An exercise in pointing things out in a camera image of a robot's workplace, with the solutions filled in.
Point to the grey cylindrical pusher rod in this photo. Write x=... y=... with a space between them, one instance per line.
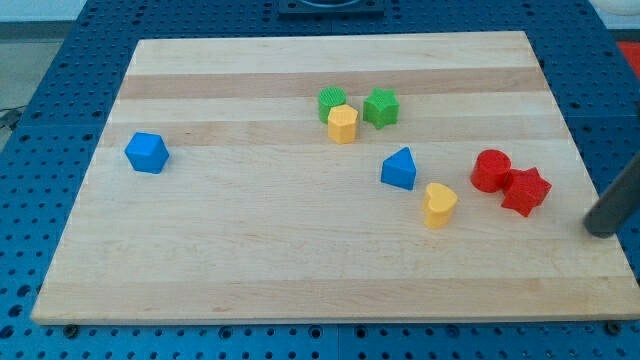
x=616 y=204

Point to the red star block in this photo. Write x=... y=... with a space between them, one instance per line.
x=524 y=190

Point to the red cylinder block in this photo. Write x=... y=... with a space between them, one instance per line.
x=490 y=170

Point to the yellow heart block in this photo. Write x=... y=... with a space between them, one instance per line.
x=439 y=204

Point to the wooden board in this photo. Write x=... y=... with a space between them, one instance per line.
x=259 y=217

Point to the blue triangle block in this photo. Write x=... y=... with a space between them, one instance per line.
x=399 y=170

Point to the green star block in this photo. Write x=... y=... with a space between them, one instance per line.
x=381 y=108

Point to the yellow hexagon block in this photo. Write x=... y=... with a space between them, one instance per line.
x=343 y=124

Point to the green cylinder block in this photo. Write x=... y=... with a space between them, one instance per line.
x=328 y=98

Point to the blue cube block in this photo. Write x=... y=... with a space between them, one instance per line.
x=147 y=152

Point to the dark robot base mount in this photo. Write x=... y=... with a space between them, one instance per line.
x=290 y=8

